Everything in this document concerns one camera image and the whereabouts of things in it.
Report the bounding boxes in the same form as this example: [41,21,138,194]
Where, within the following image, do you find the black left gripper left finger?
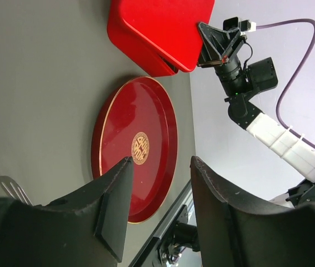
[0,157,133,266]

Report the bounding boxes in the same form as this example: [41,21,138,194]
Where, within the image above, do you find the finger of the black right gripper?
[197,22,243,67]

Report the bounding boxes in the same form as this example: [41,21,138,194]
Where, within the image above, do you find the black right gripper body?
[214,47,278,97]

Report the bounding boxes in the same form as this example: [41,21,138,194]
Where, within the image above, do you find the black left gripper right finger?
[190,156,315,266]

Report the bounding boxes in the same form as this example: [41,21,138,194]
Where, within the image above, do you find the red rectangular lid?
[107,0,215,77]

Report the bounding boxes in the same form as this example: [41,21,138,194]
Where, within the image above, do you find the metal serving tongs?
[0,176,33,206]

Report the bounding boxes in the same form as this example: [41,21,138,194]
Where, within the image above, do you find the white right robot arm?
[197,17,315,207]

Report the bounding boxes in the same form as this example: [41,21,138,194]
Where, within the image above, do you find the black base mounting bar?
[152,205,201,266]

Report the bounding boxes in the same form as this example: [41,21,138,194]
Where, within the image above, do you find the round dark red plate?
[91,76,178,224]

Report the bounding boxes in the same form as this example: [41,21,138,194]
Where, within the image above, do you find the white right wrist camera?
[223,17,257,33]

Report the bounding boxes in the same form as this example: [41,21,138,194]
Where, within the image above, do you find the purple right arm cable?
[256,18,315,164]

